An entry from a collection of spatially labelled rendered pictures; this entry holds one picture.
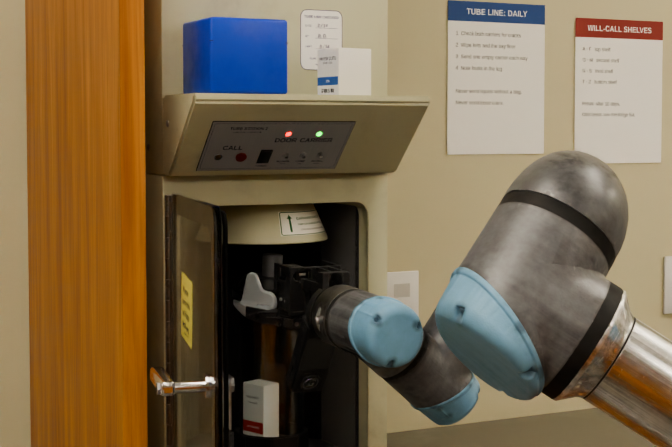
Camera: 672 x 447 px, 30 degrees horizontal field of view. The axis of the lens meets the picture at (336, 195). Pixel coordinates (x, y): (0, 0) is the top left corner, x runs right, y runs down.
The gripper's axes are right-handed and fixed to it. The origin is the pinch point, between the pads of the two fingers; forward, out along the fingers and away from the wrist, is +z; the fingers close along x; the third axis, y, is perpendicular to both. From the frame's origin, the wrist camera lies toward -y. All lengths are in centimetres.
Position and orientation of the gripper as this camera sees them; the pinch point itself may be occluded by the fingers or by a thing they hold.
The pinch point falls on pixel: (272, 305)
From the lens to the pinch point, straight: 172.6
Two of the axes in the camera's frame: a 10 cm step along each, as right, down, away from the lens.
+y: 0.1, -10.0, -0.8
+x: -9.0, 0.2, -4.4
